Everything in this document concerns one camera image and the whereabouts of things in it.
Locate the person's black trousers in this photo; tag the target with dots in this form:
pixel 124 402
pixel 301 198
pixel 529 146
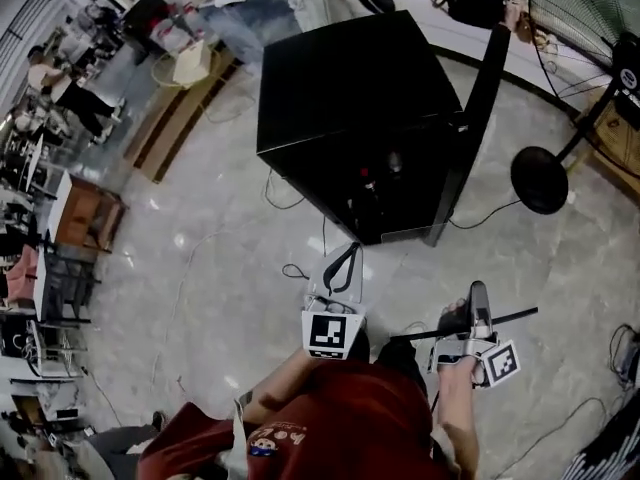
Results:
pixel 400 358

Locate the pink cloth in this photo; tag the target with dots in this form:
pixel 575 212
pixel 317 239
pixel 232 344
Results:
pixel 22 273

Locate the black metal chair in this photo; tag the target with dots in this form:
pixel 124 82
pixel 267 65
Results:
pixel 65 288

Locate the black fridge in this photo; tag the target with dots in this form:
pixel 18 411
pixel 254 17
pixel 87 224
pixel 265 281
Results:
pixel 350 78

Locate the dark bottle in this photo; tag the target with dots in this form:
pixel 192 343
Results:
pixel 395 162

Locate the striped dark mat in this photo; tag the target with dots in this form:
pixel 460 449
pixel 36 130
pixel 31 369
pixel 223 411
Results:
pixel 607 453

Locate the white round fan guard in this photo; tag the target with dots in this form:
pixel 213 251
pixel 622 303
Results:
pixel 187 65

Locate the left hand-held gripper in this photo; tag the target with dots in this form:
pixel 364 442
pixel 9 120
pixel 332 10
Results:
pixel 327 335

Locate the wooden crate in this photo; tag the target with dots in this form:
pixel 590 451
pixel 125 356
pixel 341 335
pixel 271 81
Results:
pixel 617 128

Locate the red-capped bottle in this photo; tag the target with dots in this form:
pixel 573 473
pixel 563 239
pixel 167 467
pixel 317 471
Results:
pixel 369 180

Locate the person's red shirt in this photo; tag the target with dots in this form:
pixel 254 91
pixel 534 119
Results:
pixel 340 418

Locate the brown cardboard sheets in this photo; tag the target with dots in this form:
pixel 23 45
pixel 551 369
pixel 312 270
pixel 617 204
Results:
pixel 170 123

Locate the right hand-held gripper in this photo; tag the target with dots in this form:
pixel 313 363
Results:
pixel 502 363

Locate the black standing fan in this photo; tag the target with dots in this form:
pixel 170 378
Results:
pixel 580 13

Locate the person's right forearm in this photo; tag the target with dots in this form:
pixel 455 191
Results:
pixel 457 418

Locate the person's left forearm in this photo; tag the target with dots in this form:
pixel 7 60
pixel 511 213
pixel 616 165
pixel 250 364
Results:
pixel 280 385

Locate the wooden cabinet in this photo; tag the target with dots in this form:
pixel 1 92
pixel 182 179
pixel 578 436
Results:
pixel 82 213

